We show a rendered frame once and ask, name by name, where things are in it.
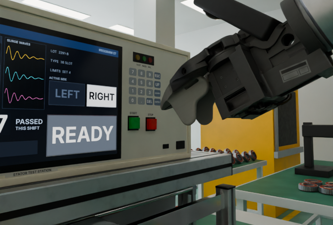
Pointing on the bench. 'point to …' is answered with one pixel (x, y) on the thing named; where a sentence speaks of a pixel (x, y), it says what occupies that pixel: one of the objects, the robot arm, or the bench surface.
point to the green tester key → (134, 123)
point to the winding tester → (170, 59)
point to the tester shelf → (106, 189)
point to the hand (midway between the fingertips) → (167, 99)
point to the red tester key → (151, 124)
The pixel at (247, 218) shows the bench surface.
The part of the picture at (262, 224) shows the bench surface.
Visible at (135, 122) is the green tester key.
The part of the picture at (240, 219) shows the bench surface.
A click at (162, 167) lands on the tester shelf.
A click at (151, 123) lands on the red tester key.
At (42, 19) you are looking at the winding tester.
